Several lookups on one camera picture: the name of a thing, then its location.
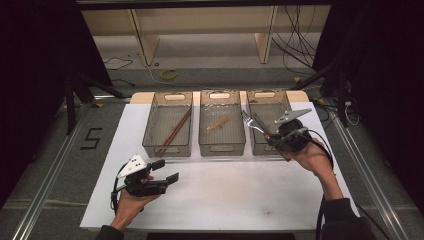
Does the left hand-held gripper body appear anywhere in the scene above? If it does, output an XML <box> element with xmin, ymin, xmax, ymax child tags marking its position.
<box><xmin>116</xmin><ymin>154</ymin><xmax>168</xmax><ymax>198</ymax></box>

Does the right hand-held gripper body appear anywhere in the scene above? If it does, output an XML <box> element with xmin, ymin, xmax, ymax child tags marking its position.
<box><xmin>273</xmin><ymin>107</ymin><xmax>313</xmax><ymax>155</ymax></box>

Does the grey translucent plastic bin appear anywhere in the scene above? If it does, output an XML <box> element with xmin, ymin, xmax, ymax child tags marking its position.
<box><xmin>142</xmin><ymin>91</ymin><xmax>194</xmax><ymax>158</ymax></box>
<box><xmin>245</xmin><ymin>89</ymin><xmax>303</xmax><ymax>156</ymax></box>
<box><xmin>198</xmin><ymin>89</ymin><xmax>247</xmax><ymax>157</ymax></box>

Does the metal fork red-brown handle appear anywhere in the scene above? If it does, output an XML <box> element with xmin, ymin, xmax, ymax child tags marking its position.
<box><xmin>241</xmin><ymin>109</ymin><xmax>269</xmax><ymax>136</ymax></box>

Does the amber plastic spoon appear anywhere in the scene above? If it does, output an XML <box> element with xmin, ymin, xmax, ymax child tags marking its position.
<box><xmin>203</xmin><ymin>114</ymin><xmax>231</xmax><ymax>133</ymax></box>

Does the person's left hand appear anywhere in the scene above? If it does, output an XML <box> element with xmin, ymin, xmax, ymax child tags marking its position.
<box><xmin>109</xmin><ymin>189</ymin><xmax>162</xmax><ymax>232</ymax></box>

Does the person's right hand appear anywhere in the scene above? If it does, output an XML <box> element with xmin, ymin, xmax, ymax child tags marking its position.
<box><xmin>282</xmin><ymin>138</ymin><xmax>335</xmax><ymax>178</ymax></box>

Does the black metal stand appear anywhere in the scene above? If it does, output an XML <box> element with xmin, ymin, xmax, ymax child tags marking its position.
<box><xmin>290</xmin><ymin>61</ymin><xmax>351</xmax><ymax>128</ymax></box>

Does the white table sheet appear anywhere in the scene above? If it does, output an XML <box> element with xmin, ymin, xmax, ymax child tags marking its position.
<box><xmin>79</xmin><ymin>101</ymin><xmax>366</xmax><ymax>233</ymax></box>

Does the yellow tape roll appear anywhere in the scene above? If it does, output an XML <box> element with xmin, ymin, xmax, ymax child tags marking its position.
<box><xmin>159</xmin><ymin>68</ymin><xmax>179</xmax><ymax>81</ymax></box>

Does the light wooden desk leg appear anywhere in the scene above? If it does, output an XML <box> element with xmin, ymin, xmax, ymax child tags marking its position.
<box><xmin>254</xmin><ymin>5</ymin><xmax>278</xmax><ymax>65</ymax></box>
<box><xmin>128</xmin><ymin>8</ymin><xmax>161</xmax><ymax>67</ymax></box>

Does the black tripod stand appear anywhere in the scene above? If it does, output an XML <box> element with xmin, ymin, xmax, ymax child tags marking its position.
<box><xmin>64</xmin><ymin>71</ymin><xmax>127</xmax><ymax>136</ymax></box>

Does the dark curtain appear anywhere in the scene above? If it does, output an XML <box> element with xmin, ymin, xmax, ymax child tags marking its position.
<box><xmin>0</xmin><ymin>0</ymin><xmax>113</xmax><ymax>208</ymax></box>
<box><xmin>313</xmin><ymin>0</ymin><xmax>424</xmax><ymax>214</ymax></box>

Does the right hand-held gripper cable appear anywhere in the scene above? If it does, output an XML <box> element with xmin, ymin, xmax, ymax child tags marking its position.
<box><xmin>298</xmin><ymin>127</ymin><xmax>335</xmax><ymax>240</ymax></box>

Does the white looped cable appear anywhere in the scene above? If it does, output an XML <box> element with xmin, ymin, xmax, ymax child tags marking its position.
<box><xmin>344</xmin><ymin>101</ymin><xmax>361</xmax><ymax>127</ymax></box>

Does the aluminium floor rail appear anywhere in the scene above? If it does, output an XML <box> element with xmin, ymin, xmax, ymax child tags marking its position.
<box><xmin>11</xmin><ymin>103</ymin><xmax>91</xmax><ymax>240</ymax></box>
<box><xmin>328</xmin><ymin>99</ymin><xmax>409</xmax><ymax>240</ymax></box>

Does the white floor cable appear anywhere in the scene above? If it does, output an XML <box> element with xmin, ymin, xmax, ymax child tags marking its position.
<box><xmin>143</xmin><ymin>63</ymin><xmax>201</xmax><ymax>90</ymax></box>

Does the bundle of black cables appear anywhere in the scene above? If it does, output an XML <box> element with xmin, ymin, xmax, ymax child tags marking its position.
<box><xmin>271</xmin><ymin>4</ymin><xmax>321</xmax><ymax>76</ymax></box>

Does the thin black floor cable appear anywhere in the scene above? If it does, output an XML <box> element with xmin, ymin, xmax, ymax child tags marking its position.
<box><xmin>103</xmin><ymin>56</ymin><xmax>134</xmax><ymax>72</ymax></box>

